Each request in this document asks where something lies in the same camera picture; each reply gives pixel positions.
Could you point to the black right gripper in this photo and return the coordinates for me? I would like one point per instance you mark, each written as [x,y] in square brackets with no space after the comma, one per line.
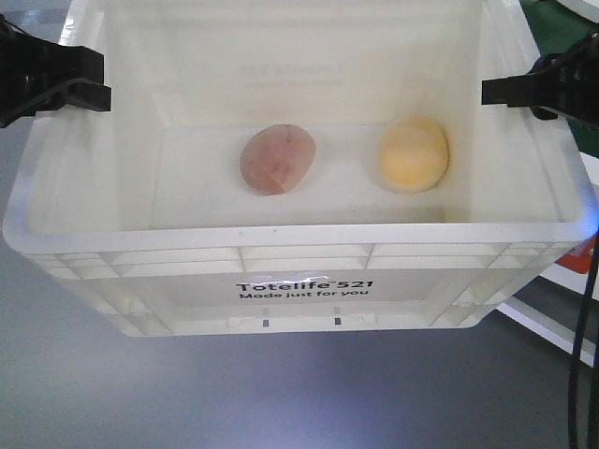
[557,85]

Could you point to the pink plush ball toy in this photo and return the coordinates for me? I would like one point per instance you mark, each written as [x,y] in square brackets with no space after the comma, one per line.
[277,158]

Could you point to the yellow plush ball toy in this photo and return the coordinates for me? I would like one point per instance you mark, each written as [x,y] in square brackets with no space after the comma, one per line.
[413,154]

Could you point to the white plastic tote box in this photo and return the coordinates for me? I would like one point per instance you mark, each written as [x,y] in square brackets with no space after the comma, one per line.
[142,211]

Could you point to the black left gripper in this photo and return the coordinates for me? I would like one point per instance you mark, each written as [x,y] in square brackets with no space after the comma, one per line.
[26,62]

